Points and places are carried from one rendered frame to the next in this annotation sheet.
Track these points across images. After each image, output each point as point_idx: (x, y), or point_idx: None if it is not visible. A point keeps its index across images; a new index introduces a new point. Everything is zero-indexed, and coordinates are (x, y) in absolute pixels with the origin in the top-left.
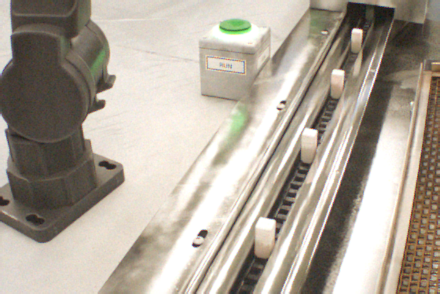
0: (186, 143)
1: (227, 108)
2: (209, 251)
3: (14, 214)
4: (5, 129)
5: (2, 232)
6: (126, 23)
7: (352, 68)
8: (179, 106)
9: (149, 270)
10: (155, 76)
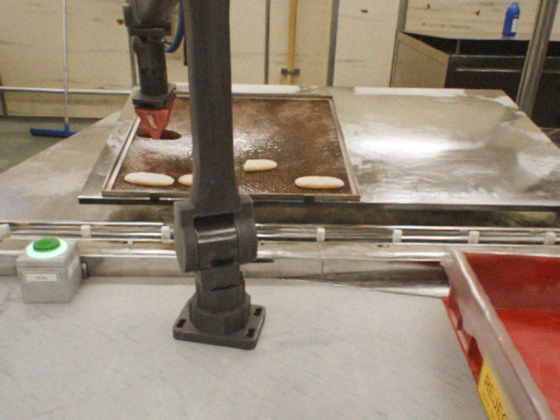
0: (142, 293)
1: (90, 288)
2: (263, 241)
3: (258, 321)
4: (232, 290)
5: (267, 334)
6: None
7: (54, 233)
8: (88, 308)
9: (282, 250)
10: (27, 336)
